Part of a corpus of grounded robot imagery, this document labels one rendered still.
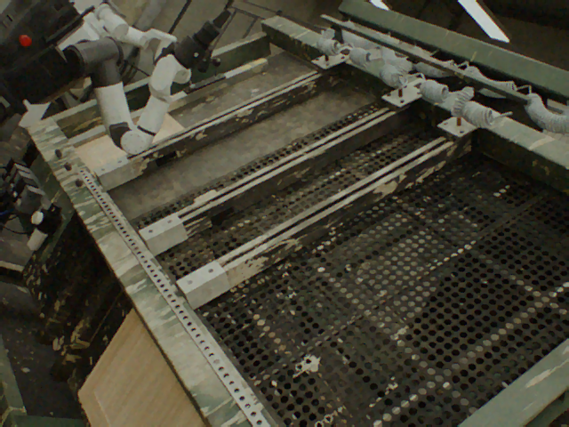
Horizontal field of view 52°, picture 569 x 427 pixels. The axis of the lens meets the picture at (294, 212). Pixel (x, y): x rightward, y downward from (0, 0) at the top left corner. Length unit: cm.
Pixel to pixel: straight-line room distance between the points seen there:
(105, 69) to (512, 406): 143
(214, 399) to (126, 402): 70
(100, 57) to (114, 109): 16
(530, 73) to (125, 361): 185
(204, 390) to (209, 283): 33
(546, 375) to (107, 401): 140
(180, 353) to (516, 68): 173
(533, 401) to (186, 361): 79
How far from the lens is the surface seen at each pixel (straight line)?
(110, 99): 192
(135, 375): 205
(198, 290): 163
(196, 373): 146
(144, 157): 223
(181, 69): 192
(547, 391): 139
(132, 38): 255
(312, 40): 276
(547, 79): 248
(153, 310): 164
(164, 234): 184
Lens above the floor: 146
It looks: 7 degrees down
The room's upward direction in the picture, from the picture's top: 34 degrees clockwise
